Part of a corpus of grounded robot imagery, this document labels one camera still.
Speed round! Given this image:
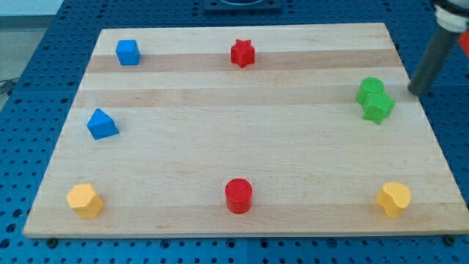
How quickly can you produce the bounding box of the yellow heart block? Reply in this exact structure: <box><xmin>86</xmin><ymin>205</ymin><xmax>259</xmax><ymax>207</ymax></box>
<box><xmin>375</xmin><ymin>182</ymin><xmax>411</xmax><ymax>219</ymax></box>

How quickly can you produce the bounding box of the green star block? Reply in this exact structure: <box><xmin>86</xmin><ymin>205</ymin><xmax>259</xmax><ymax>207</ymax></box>
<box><xmin>361</xmin><ymin>92</ymin><xmax>396</xmax><ymax>125</ymax></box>

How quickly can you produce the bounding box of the black pusher rod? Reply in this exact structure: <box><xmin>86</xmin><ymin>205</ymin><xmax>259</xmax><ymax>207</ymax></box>
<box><xmin>407</xmin><ymin>26</ymin><xmax>460</xmax><ymax>96</ymax></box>

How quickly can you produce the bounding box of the green cylinder block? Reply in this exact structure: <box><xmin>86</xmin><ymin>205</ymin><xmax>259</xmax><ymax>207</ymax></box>
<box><xmin>356</xmin><ymin>77</ymin><xmax>384</xmax><ymax>104</ymax></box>

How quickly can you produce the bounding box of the blue triangle block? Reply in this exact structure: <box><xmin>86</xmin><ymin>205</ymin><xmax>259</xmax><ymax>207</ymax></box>
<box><xmin>87</xmin><ymin>109</ymin><xmax>119</xmax><ymax>140</ymax></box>

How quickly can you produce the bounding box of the red star block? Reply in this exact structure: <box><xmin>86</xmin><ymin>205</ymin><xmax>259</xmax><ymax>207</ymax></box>
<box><xmin>230</xmin><ymin>39</ymin><xmax>255</xmax><ymax>68</ymax></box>

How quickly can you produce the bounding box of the blue cube block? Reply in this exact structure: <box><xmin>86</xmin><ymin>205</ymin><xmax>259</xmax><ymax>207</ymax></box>
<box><xmin>116</xmin><ymin>40</ymin><xmax>141</xmax><ymax>66</ymax></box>

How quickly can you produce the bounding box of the yellow hexagon block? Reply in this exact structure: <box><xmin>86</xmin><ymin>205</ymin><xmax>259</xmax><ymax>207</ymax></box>
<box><xmin>66</xmin><ymin>183</ymin><xmax>104</xmax><ymax>219</ymax></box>

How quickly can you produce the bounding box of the red cylinder block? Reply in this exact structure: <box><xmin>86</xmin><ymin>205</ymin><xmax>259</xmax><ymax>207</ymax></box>
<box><xmin>225</xmin><ymin>178</ymin><xmax>253</xmax><ymax>214</ymax></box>

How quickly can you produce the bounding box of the wooden board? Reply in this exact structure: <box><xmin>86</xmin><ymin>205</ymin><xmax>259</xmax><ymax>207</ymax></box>
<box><xmin>23</xmin><ymin>23</ymin><xmax>468</xmax><ymax>238</ymax></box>

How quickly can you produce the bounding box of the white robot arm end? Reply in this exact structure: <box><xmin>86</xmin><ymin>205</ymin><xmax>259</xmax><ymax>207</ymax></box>
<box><xmin>431</xmin><ymin>0</ymin><xmax>468</xmax><ymax>33</ymax></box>

